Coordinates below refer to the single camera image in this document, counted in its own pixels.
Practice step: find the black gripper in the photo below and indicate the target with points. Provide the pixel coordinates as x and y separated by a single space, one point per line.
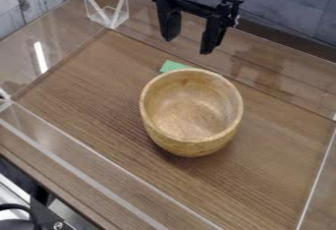
170 20

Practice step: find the clear acrylic corner bracket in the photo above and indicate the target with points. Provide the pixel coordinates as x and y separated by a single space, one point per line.
109 16

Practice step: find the green flat object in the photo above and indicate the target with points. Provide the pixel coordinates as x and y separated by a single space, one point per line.
171 66

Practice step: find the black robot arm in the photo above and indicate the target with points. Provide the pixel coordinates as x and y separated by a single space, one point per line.
219 12

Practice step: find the clear acrylic tray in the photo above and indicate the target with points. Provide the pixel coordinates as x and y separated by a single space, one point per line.
71 130

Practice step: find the wooden bowl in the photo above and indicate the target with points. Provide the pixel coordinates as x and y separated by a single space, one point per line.
191 109

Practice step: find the black metal mount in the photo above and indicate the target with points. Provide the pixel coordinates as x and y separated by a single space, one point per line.
49 219

